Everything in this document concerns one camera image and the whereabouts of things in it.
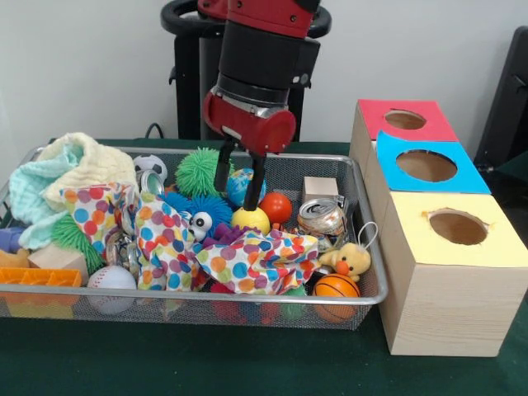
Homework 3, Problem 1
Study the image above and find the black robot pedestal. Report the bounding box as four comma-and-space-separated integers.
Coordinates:
161, 0, 332, 141

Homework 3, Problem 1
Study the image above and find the small globe print ball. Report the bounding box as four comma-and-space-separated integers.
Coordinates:
227, 168, 266, 207

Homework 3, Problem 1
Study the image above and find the green cloth side table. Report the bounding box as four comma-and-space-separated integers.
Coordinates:
493, 151, 528, 184

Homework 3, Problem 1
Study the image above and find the blue spiky ball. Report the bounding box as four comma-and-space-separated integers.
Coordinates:
165, 194, 234, 243

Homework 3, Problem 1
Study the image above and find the orange toy building block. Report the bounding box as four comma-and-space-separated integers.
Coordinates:
0, 266, 82, 320

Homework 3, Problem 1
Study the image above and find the clear wire mesh bin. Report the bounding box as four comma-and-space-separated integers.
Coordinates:
0, 145, 387, 332

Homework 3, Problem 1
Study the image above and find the white knitted cloth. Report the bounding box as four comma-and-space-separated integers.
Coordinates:
40, 132, 139, 212

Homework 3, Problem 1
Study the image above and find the small orange basketball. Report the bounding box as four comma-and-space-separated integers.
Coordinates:
312, 275, 361, 324

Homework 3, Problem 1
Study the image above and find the crushed silver can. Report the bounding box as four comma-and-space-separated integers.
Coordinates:
297, 198, 348, 248

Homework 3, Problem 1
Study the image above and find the mint green knitted cloth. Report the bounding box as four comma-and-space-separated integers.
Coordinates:
8, 157, 73, 250

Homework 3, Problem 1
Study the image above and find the wooden box with three holes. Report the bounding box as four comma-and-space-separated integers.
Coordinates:
350, 99, 528, 357

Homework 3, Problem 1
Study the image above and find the yellow ball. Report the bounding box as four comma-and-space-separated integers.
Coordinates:
231, 206, 271, 236

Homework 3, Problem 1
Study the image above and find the black upright panel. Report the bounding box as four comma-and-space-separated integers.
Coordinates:
481, 26, 528, 178

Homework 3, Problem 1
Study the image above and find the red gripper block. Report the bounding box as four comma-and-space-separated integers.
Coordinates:
202, 89, 297, 212

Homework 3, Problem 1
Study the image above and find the small red ball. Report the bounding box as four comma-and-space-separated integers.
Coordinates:
259, 192, 293, 226

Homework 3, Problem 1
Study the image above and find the small white baseball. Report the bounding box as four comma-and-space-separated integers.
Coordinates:
87, 266, 138, 316

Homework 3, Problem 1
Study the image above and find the small yellow duck toy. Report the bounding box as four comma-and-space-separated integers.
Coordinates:
320, 243, 372, 284

